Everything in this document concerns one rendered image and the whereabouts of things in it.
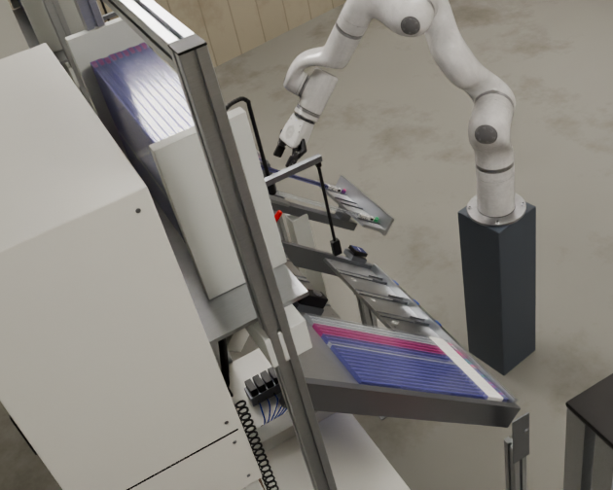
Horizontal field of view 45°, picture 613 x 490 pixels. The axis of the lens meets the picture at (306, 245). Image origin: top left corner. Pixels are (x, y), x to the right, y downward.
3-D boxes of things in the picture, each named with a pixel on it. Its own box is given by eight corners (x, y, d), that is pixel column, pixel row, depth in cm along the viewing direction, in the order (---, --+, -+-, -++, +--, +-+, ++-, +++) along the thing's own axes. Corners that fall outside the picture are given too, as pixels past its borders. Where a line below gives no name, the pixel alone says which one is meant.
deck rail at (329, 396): (502, 422, 187) (516, 402, 185) (508, 428, 185) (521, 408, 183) (277, 401, 143) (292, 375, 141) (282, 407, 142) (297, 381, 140)
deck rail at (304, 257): (362, 279, 237) (371, 262, 235) (365, 283, 235) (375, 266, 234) (163, 231, 193) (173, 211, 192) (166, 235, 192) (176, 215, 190)
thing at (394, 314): (366, 275, 234) (371, 266, 233) (505, 414, 185) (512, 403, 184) (320, 263, 222) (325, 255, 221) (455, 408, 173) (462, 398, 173)
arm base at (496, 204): (493, 185, 257) (491, 139, 246) (538, 205, 244) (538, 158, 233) (454, 211, 250) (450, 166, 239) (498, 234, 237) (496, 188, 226)
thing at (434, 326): (365, 283, 235) (376, 263, 233) (502, 422, 187) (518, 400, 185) (362, 282, 235) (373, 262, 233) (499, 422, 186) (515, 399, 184)
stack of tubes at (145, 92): (180, 145, 179) (143, 41, 163) (271, 251, 141) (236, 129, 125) (131, 166, 176) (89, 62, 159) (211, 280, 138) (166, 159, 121)
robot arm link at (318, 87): (294, 103, 238) (320, 117, 239) (312, 65, 234) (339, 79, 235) (296, 100, 246) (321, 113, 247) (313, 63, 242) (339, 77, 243)
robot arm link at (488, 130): (517, 152, 238) (516, 86, 223) (508, 187, 225) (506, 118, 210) (478, 151, 242) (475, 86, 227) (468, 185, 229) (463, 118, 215)
